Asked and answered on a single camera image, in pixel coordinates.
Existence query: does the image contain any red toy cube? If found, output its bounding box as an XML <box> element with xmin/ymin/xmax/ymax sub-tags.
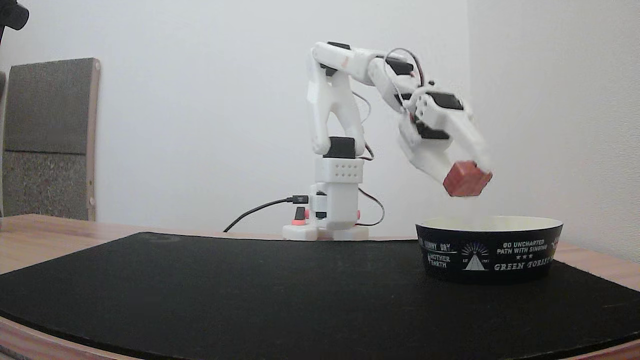
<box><xmin>443</xmin><ymin>160</ymin><xmax>493</xmax><ymax>197</ymax></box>

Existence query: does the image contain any black printed bowl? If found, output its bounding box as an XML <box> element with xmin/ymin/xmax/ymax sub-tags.
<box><xmin>415</xmin><ymin>215</ymin><xmax>564</xmax><ymax>285</ymax></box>

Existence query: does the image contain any black table mat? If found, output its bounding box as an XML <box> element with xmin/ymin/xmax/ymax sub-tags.
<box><xmin>0</xmin><ymin>231</ymin><xmax>640</xmax><ymax>360</ymax></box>

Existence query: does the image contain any grey upholstered chair back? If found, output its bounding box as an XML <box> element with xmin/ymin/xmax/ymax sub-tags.
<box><xmin>2</xmin><ymin>57</ymin><xmax>101</xmax><ymax>222</ymax></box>

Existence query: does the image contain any thin dark motor cable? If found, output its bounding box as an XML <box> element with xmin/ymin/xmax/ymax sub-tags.
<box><xmin>358</xmin><ymin>187</ymin><xmax>385</xmax><ymax>227</ymax></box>

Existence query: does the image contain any black power cable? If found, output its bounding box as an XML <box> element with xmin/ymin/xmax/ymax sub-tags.
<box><xmin>223</xmin><ymin>195</ymin><xmax>310</xmax><ymax>233</ymax></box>

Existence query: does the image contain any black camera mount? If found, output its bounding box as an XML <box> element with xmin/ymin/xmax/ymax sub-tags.
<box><xmin>0</xmin><ymin>0</ymin><xmax>30</xmax><ymax>47</ymax></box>

